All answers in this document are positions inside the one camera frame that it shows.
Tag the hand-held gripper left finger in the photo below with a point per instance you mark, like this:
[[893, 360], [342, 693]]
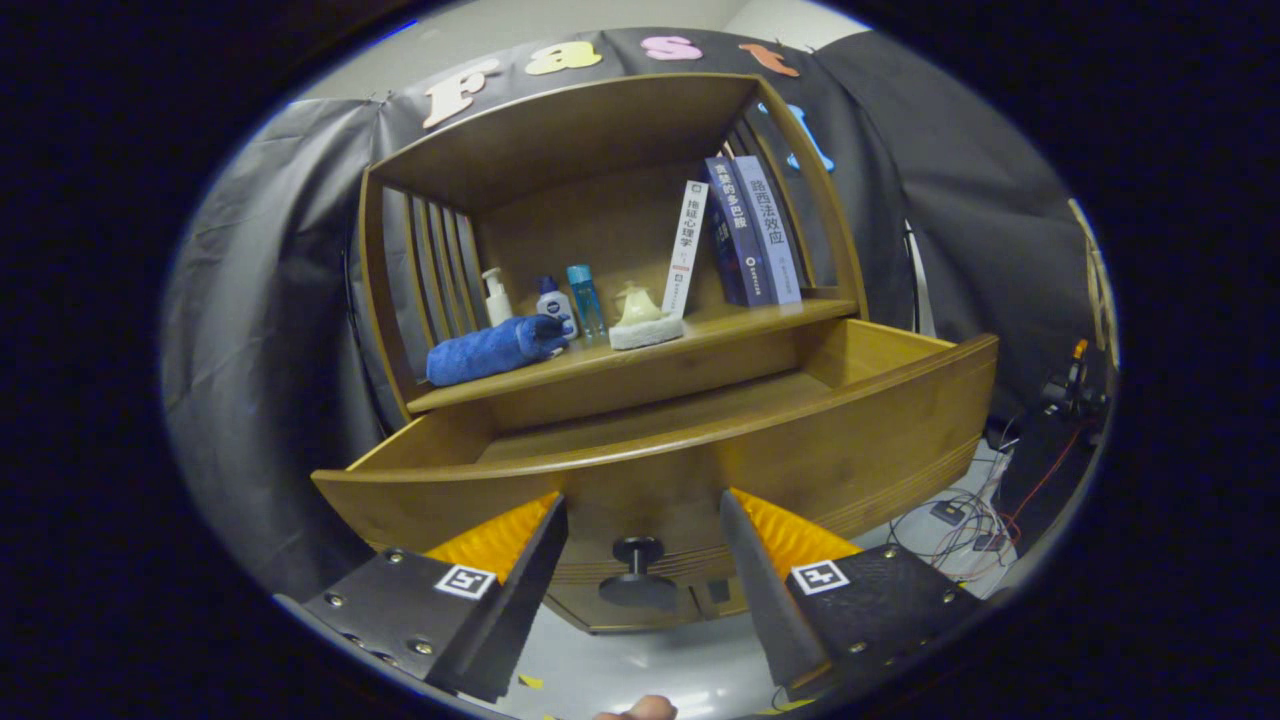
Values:
[[520, 610]]

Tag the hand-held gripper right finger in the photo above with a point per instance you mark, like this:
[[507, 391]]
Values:
[[765, 600]]

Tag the wooden drawer with black knob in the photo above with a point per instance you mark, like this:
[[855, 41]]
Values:
[[800, 450]]

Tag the pale green scrub brush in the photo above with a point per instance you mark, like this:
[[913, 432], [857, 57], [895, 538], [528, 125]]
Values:
[[645, 325]]

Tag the wooden countertop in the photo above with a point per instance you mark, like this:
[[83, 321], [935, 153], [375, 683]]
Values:
[[740, 322]]

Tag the wooden cabinet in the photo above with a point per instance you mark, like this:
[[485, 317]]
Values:
[[560, 135]]

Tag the blue folded towel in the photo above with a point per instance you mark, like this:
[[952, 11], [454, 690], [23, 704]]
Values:
[[490, 350]]

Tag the white pump bottle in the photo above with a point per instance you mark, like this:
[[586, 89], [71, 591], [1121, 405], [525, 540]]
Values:
[[497, 305]]

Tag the white bottle with blue cap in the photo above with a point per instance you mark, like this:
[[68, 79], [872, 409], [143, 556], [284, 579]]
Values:
[[553, 303]]

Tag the clear blue bottle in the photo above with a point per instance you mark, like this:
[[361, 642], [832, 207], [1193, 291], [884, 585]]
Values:
[[585, 300]]

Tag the white book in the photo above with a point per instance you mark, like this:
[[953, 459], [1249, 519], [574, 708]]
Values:
[[685, 250]]

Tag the dark blue book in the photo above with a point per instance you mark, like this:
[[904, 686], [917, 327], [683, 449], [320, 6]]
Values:
[[735, 240]]

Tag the grey-blue book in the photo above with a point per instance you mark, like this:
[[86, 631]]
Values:
[[775, 235]]

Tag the black device with orange tip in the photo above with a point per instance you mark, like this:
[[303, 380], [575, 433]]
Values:
[[1070, 385]]

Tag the beige cloth bag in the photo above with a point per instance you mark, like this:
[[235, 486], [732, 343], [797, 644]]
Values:
[[1098, 290]]

